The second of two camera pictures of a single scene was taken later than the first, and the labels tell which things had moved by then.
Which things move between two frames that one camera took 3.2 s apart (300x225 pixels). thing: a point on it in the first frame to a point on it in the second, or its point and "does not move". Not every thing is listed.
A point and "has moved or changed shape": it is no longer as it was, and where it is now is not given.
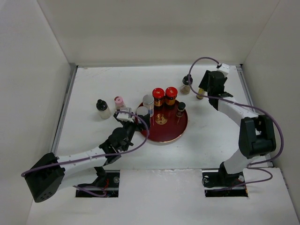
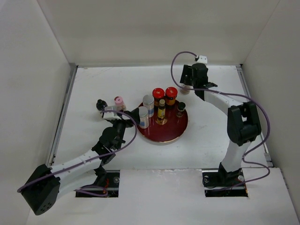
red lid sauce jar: (171, 93) does not move
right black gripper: (205, 81) to (187, 70)
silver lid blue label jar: (148, 101) does not move
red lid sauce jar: (158, 93) does not move
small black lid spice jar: (181, 106) does not move
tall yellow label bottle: (200, 92) has moved or changed shape
